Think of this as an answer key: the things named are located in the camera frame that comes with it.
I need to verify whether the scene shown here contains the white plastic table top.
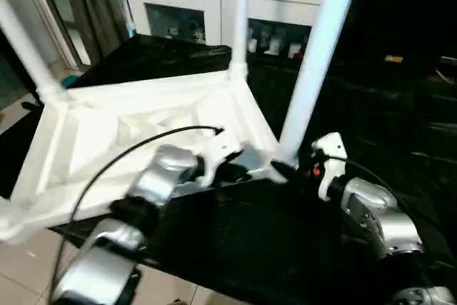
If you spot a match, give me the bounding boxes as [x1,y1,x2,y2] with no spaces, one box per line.
[0,70,282,246]

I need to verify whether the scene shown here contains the black work mat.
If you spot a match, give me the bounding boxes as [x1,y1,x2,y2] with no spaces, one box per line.
[0,33,457,305]

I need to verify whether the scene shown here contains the teal blue box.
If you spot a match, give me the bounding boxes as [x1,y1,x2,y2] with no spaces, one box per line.
[59,74,82,91]

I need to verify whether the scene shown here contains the black cabinet with gold label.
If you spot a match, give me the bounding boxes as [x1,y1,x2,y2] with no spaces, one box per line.
[321,0,457,70]

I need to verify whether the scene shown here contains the grey curtain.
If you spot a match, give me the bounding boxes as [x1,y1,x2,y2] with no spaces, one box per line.
[63,0,134,62]

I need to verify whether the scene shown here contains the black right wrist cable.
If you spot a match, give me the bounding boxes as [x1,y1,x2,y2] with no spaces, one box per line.
[320,154,426,222]

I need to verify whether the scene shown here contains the white sliding door frame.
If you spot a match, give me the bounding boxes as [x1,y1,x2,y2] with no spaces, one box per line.
[13,0,91,67]

